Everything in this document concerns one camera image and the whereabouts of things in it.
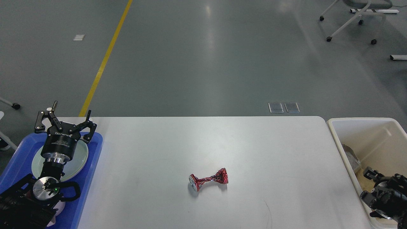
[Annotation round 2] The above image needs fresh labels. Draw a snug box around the pink mug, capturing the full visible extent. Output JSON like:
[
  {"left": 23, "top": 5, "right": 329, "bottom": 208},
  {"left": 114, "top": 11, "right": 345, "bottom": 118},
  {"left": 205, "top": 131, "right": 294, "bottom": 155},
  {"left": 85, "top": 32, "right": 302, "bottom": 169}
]
[{"left": 46, "top": 201, "right": 66, "bottom": 227}]

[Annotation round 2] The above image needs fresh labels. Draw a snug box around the white floor marker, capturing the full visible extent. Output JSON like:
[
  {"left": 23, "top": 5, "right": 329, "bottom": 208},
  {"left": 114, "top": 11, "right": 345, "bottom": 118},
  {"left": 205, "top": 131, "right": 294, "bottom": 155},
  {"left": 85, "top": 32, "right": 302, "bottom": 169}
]
[{"left": 73, "top": 34, "right": 86, "bottom": 41}]

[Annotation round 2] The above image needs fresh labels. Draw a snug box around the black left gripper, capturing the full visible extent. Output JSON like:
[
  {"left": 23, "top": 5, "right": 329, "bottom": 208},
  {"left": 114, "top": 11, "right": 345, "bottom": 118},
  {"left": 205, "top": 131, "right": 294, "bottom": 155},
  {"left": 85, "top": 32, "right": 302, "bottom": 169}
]
[{"left": 35, "top": 101, "right": 97, "bottom": 164}]

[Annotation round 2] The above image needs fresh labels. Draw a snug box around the white furniture foot right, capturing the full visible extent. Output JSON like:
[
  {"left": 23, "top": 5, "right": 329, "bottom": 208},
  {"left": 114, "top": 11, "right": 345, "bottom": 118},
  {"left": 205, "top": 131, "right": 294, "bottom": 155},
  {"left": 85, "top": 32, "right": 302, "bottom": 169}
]
[{"left": 390, "top": 54, "right": 407, "bottom": 61}]

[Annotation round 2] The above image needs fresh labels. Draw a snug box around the red foil candy wrapper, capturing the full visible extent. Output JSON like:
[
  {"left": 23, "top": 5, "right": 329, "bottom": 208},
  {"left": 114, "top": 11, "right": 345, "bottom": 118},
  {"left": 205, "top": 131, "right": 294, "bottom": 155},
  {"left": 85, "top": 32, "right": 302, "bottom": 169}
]
[{"left": 189, "top": 168, "right": 229, "bottom": 192}]

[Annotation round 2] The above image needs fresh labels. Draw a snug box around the floor socket plate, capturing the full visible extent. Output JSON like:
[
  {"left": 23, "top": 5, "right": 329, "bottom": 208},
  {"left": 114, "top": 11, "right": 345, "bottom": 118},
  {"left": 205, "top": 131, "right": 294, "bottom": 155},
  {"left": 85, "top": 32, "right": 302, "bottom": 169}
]
[
  {"left": 284, "top": 102, "right": 300, "bottom": 113},
  {"left": 268, "top": 102, "right": 285, "bottom": 114}
]

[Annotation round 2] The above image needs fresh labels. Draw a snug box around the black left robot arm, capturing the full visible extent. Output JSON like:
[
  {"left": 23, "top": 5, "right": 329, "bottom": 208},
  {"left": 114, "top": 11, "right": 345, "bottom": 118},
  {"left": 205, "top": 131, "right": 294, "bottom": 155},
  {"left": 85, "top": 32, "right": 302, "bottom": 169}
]
[{"left": 1, "top": 101, "right": 97, "bottom": 229}]

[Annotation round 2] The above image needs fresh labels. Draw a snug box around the mint green plate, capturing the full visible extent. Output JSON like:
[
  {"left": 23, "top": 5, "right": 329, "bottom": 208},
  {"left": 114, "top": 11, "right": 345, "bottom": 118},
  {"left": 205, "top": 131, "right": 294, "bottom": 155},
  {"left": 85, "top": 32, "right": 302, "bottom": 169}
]
[{"left": 31, "top": 141, "right": 88, "bottom": 182}]

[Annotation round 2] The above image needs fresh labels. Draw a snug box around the blue plastic tray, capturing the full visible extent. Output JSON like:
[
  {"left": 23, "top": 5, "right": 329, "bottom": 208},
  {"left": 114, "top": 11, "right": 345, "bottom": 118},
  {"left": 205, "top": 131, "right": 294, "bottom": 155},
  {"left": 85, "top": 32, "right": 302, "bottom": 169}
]
[{"left": 0, "top": 132, "right": 103, "bottom": 229}]

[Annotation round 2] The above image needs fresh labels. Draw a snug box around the right floor socket plate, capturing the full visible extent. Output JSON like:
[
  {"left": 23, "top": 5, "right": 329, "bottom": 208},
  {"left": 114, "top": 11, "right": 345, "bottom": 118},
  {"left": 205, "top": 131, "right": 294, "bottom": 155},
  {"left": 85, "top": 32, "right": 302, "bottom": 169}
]
[{"left": 284, "top": 102, "right": 300, "bottom": 113}]

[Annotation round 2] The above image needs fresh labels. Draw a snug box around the white plastic bin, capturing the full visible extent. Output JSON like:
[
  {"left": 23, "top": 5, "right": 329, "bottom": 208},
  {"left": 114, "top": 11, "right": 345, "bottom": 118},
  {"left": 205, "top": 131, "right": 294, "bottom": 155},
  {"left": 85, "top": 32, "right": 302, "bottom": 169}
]
[{"left": 327, "top": 117, "right": 407, "bottom": 229}]

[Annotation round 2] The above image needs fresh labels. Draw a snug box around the white table leg base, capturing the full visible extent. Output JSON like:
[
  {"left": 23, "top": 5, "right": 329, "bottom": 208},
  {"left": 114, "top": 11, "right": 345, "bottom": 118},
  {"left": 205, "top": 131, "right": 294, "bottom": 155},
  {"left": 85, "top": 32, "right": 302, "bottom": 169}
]
[{"left": 350, "top": 9, "right": 399, "bottom": 14}]

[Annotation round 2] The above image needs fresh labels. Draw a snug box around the aluminium foil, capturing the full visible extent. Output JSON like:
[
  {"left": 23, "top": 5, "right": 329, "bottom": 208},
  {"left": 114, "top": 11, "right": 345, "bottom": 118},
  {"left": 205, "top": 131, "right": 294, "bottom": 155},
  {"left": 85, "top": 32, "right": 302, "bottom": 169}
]
[{"left": 342, "top": 144, "right": 362, "bottom": 174}]

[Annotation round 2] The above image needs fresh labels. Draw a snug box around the left floor socket plate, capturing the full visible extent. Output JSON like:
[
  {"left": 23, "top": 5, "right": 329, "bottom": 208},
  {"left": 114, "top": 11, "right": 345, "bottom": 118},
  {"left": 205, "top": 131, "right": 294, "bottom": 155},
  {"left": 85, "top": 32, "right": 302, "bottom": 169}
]
[{"left": 268, "top": 102, "right": 285, "bottom": 114}]

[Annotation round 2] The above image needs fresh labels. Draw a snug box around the brown paper bag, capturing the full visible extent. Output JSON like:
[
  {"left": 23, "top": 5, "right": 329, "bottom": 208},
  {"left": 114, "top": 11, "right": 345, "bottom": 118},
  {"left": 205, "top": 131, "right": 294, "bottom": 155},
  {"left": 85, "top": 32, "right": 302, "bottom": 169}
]
[{"left": 355, "top": 168, "right": 375, "bottom": 192}]

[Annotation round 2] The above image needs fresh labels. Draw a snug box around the white office chair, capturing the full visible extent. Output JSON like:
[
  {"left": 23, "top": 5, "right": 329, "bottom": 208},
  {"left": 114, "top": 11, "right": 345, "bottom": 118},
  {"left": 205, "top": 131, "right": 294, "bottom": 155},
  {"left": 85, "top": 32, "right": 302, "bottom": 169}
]
[{"left": 326, "top": 0, "right": 393, "bottom": 45}]

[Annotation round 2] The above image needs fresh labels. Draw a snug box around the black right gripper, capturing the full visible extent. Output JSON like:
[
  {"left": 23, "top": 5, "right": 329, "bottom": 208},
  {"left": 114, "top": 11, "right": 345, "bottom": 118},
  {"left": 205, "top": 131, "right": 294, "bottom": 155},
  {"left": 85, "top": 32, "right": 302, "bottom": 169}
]
[{"left": 360, "top": 167, "right": 406, "bottom": 223}]

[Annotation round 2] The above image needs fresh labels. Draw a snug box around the chair leg with caster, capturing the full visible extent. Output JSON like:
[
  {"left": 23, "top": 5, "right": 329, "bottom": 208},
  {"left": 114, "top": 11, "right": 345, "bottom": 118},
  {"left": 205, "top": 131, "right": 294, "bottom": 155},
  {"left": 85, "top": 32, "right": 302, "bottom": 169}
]
[{"left": 0, "top": 97, "right": 21, "bottom": 110}]

